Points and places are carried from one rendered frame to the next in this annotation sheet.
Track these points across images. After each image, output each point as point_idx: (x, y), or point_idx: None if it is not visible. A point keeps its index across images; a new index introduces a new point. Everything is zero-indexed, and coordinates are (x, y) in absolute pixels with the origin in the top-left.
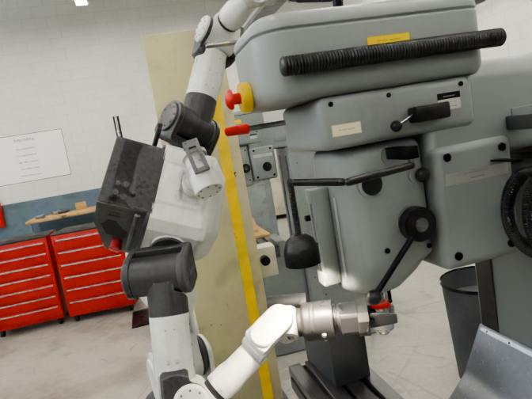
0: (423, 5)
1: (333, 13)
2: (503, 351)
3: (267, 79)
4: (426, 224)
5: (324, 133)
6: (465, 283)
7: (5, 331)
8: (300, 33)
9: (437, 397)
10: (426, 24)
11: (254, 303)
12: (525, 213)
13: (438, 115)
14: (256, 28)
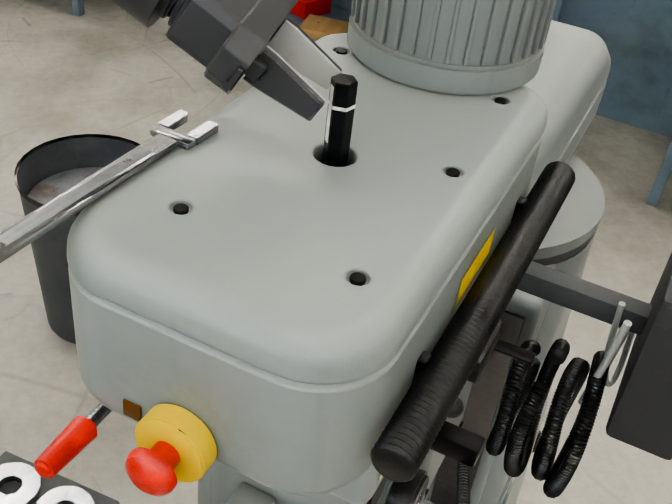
0: (517, 166)
1: (445, 270)
2: None
3: (319, 467)
4: (423, 498)
5: (367, 486)
6: (49, 169)
7: None
8: (404, 353)
9: (32, 383)
10: (509, 198)
11: None
12: (549, 453)
13: (491, 352)
14: (324, 372)
